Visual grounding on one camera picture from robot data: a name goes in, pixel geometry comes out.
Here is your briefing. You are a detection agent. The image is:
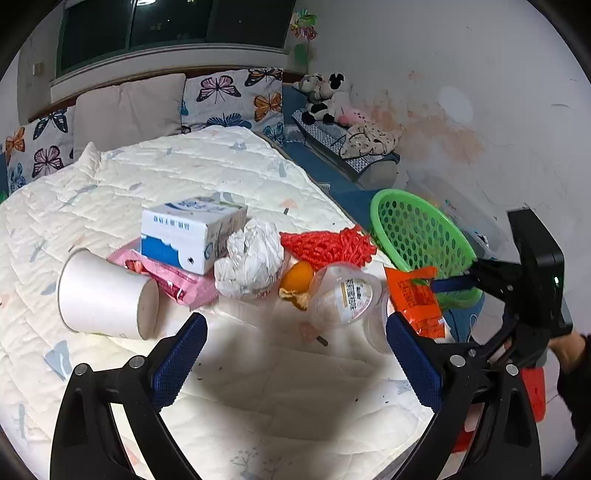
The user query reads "orange peel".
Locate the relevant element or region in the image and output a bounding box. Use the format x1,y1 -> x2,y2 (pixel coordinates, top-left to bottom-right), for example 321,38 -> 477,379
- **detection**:
279,260 -> 315,311

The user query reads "person's right hand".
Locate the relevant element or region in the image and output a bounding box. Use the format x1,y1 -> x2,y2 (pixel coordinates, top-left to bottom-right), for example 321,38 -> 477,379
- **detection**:
549,330 -> 586,372

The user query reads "green plastic basket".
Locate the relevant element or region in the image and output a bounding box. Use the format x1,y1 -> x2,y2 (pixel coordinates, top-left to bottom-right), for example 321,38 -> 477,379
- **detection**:
368,187 -> 484,310

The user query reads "pink snack packet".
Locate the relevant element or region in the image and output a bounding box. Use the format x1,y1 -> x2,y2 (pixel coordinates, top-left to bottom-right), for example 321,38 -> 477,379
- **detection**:
107,238 -> 218,310

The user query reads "white paper cup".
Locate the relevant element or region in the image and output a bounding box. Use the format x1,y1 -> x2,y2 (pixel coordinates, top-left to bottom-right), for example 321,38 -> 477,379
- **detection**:
57,249 -> 159,340

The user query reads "spotted cloth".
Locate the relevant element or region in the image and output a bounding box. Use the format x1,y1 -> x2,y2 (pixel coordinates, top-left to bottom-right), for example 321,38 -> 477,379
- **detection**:
339,123 -> 401,160

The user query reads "colourful pinwheel decoration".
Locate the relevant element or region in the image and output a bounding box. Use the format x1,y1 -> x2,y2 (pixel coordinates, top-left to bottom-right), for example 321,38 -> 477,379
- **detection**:
290,9 -> 318,69

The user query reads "white quilted mattress pad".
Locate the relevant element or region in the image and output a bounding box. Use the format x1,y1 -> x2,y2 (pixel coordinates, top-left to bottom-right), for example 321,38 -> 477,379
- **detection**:
1,127 -> 432,479

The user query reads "red foam fruit net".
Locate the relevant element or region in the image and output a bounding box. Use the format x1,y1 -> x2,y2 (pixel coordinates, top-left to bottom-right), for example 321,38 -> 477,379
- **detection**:
280,226 -> 378,271

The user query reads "butterfly pillow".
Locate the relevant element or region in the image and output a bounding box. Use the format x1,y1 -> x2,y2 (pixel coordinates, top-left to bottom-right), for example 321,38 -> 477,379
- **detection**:
1,106 -> 75,194
180,67 -> 286,145

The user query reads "blue white milk carton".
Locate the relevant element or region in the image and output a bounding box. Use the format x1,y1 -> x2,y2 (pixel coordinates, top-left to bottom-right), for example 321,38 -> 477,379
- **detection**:
139,197 -> 247,275

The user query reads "dark window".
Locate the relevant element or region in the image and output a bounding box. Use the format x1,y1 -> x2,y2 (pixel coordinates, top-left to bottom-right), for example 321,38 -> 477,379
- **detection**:
56,0 -> 296,76

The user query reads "white paper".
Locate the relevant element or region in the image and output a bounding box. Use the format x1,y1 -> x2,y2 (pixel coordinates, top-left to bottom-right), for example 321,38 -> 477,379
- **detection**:
214,218 -> 284,299

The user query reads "pink plush toy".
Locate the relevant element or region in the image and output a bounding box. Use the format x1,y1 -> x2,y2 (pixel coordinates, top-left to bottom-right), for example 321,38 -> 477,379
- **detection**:
337,107 -> 372,128

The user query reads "clear plastic storage box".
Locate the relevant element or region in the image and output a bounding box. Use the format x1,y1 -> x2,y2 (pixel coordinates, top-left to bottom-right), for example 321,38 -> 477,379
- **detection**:
406,169 -> 507,259

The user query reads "right butterfly pillow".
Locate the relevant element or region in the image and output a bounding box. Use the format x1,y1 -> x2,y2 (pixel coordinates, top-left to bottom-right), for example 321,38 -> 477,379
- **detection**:
180,67 -> 286,145

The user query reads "orange snack wrapper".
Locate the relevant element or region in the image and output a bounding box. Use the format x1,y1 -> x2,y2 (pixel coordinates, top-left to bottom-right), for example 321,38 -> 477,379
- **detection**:
385,266 -> 445,340

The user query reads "left butterfly pillow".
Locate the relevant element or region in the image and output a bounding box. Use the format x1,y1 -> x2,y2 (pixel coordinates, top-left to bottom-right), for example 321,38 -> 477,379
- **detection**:
1,106 -> 75,194

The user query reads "clear plastic cup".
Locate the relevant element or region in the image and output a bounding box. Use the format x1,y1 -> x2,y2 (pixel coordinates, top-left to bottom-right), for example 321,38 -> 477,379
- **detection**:
308,262 -> 383,331

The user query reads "grey pillow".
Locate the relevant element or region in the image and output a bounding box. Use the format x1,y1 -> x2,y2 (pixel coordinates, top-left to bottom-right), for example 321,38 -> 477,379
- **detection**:
73,73 -> 186,158

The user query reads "cow plush toy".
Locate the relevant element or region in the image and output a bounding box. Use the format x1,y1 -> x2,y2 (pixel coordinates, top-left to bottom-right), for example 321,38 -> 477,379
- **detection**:
294,72 -> 352,125

